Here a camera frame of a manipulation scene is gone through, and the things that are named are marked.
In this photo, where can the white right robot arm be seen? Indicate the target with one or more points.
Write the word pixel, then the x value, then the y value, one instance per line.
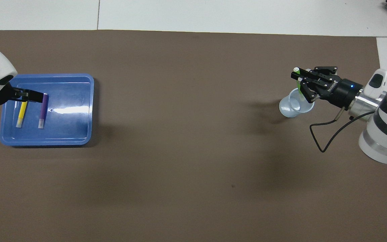
pixel 385 127

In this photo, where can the green marker pen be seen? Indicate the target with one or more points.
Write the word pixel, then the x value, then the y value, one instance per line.
pixel 300 88

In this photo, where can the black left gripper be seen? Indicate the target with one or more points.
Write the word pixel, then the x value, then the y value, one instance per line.
pixel 5 95

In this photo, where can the translucent plastic cup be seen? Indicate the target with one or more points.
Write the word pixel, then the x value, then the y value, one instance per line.
pixel 289 109

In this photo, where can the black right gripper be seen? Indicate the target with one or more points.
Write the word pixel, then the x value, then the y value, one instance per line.
pixel 343 92

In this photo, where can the purple marker pen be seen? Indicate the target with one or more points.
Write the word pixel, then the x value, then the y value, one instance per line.
pixel 42 112

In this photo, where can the blue plastic tray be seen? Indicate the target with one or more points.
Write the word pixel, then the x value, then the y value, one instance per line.
pixel 69 127

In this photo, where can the brown table mat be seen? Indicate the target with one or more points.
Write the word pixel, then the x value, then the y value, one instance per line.
pixel 180 168

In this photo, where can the yellow marker pen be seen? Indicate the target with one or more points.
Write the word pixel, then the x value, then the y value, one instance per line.
pixel 21 116

